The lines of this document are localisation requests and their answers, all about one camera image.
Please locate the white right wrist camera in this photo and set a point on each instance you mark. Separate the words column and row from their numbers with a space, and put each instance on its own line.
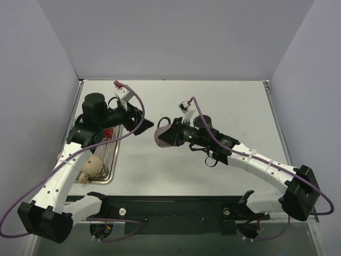
column 188, row 111

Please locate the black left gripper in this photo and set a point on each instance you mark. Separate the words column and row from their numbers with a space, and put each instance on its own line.
column 132, row 117

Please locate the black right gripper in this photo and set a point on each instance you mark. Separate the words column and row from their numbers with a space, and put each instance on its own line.
column 177, row 134

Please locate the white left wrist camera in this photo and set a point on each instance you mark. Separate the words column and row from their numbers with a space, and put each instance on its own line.
column 124, row 95

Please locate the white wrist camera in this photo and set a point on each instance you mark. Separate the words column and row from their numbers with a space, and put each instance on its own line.
column 124, row 95
column 188, row 111

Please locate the lavender mug with black handle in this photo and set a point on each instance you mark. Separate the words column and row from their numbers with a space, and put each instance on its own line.
column 164, row 135

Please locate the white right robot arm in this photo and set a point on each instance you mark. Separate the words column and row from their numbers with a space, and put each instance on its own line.
column 296, row 188

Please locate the stainless steel tray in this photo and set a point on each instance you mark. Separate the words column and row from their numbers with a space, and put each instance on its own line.
column 108, row 153

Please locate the red mug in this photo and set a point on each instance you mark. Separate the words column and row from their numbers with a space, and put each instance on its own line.
column 108, row 133

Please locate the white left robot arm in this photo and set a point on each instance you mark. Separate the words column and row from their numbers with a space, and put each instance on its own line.
column 47, row 215

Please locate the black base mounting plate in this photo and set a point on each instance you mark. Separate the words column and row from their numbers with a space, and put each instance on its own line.
column 180, row 215

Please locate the cream mug with blue drips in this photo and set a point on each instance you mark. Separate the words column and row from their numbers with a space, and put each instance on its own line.
column 91, row 169

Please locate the aluminium table edge rail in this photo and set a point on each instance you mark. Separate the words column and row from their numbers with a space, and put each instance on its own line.
column 279, row 128

